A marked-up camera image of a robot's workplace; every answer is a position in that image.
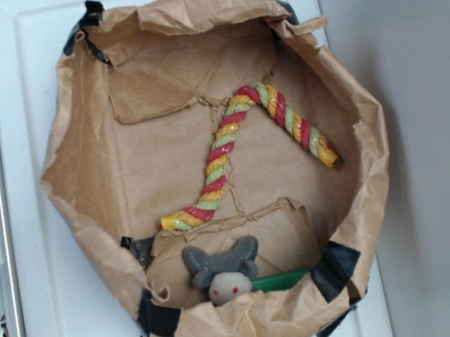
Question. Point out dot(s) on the brown paper bag bin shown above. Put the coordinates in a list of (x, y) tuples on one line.
[(197, 123)]

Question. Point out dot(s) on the grey plush bull toy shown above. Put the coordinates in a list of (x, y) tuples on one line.
[(226, 275)]

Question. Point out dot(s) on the green plastic piece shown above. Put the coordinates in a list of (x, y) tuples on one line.
[(280, 281)]

